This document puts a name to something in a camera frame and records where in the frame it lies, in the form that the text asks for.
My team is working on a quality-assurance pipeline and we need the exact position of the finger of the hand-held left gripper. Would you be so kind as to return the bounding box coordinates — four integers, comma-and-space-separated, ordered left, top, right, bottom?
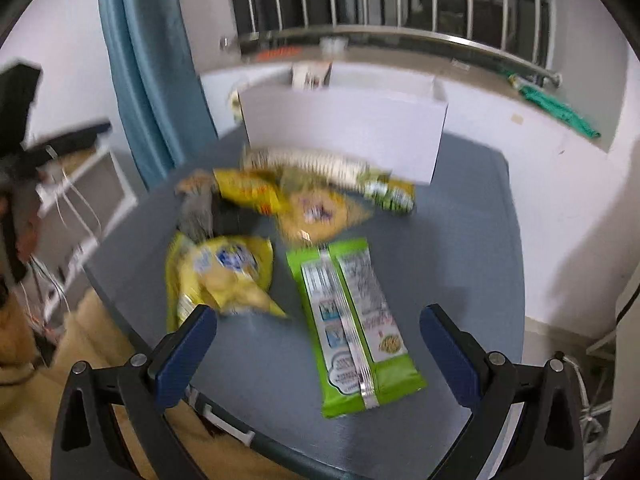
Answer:
22, 124, 112, 163

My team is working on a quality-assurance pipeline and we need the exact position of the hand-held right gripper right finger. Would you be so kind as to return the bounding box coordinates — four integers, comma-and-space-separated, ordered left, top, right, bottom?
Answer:
419, 304, 586, 480

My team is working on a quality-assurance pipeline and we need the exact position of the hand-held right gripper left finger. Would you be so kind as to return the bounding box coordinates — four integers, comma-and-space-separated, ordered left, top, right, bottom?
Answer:
50, 304, 218, 480

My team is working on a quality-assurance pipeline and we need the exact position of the yellow chip bag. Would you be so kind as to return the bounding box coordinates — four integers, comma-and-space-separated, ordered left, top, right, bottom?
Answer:
165, 232, 291, 333

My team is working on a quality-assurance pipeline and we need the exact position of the grey dark snack packet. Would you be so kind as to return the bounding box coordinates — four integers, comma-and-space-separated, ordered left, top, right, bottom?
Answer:
175, 170, 261, 241

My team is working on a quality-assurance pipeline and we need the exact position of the small green snack packet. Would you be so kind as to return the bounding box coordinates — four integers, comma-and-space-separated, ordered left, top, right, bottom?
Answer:
362, 170, 417, 216

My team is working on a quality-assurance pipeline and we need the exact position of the small yellow snack packet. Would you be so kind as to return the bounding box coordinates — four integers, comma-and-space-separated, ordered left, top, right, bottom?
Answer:
212, 167, 291, 217

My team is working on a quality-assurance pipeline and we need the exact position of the tan triangular snack packet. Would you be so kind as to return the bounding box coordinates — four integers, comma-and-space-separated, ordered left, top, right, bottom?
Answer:
275, 180, 373, 246

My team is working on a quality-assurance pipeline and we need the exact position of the white striped snack packet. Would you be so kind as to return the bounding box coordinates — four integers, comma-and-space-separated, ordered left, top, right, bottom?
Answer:
241, 146, 371, 191

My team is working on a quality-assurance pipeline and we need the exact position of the white cardboard box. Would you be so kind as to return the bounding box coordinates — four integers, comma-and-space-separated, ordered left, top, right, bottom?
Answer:
237, 77, 449, 186

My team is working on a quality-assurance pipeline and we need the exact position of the white brown-topped snack packet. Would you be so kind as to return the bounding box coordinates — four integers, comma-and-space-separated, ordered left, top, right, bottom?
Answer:
291, 61, 333, 91

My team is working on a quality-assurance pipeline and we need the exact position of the white shelf unit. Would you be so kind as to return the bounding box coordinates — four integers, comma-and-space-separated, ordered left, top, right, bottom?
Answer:
30, 120, 138, 321

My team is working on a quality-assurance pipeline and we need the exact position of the blue curtain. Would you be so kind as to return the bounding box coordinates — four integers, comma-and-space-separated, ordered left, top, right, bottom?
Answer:
96, 0, 220, 191

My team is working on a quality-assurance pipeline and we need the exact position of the green wipes packet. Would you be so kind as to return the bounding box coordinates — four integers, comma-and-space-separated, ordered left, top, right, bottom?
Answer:
507, 72, 601, 138

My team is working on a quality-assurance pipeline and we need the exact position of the metal window grille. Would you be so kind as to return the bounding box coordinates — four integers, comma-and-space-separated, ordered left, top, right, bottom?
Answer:
220, 0, 561, 88

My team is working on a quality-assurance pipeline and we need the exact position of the white cable bundle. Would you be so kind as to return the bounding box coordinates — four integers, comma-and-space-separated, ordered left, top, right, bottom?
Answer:
27, 145, 103, 321

